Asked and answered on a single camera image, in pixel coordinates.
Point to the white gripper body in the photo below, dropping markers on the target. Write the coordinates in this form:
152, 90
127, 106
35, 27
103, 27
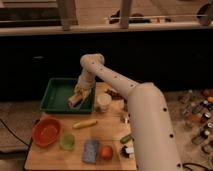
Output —
84, 84

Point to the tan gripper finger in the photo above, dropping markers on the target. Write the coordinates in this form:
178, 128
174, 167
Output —
74, 100

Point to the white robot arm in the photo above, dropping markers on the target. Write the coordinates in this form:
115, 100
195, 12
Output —
151, 128

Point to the green plastic tray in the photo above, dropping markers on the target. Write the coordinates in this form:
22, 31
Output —
56, 97

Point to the white cup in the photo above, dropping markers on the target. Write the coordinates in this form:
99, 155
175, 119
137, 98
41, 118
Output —
103, 102

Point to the brown dried item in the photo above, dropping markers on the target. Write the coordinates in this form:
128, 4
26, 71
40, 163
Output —
114, 95

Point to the yellow banana toy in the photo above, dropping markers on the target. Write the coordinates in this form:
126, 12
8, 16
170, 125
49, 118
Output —
84, 124

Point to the small green cup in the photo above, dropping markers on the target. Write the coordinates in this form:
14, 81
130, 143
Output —
67, 142

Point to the orange plastic bowl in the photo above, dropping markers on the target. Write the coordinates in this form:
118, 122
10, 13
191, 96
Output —
46, 131

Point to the blue sponge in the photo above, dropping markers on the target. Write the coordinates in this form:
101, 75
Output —
90, 151

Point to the green chili pepper toy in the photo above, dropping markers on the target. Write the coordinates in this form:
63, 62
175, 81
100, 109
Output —
126, 139

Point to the orange fruit toy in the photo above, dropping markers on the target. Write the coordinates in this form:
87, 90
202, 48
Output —
106, 152

